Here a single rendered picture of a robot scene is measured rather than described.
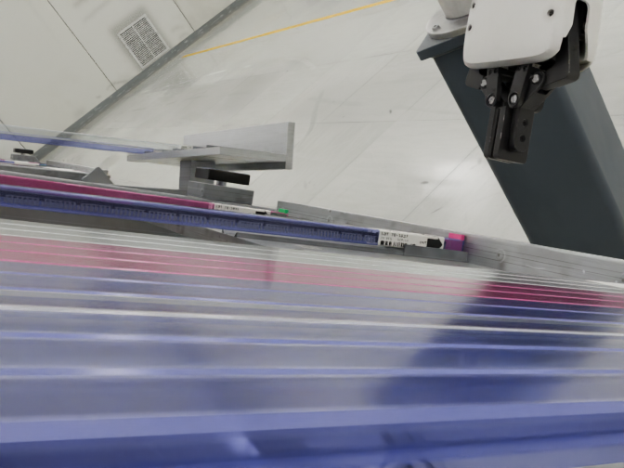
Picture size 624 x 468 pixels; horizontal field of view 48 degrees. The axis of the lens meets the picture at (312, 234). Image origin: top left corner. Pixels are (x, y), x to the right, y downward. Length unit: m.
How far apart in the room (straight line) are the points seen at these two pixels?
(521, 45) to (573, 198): 0.66
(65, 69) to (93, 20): 0.63
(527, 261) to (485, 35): 0.19
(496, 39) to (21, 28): 7.81
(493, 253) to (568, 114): 0.61
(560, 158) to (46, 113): 7.39
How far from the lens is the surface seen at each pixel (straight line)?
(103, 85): 8.37
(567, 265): 0.47
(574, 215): 1.22
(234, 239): 0.43
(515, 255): 0.50
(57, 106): 8.25
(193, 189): 0.78
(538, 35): 0.55
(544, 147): 1.15
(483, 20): 0.59
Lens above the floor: 1.01
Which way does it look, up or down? 25 degrees down
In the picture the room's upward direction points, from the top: 35 degrees counter-clockwise
